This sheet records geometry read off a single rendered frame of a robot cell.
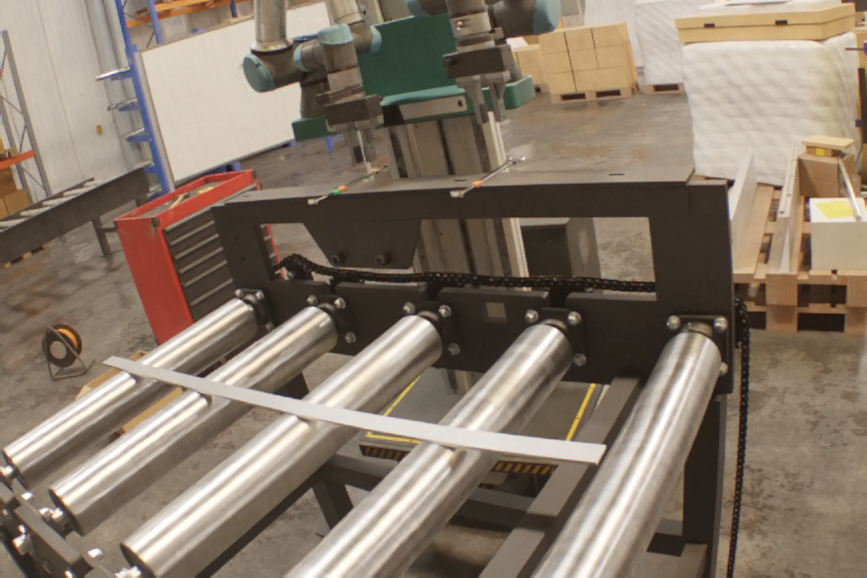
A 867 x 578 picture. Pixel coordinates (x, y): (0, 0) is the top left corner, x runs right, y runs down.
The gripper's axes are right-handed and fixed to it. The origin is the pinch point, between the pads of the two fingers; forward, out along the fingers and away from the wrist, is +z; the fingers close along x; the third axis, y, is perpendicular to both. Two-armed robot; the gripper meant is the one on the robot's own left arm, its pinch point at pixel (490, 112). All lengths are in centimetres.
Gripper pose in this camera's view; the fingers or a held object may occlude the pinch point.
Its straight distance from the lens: 136.0
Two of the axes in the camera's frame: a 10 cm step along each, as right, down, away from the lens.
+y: -5.4, 4.0, -7.4
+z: 2.2, 9.2, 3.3
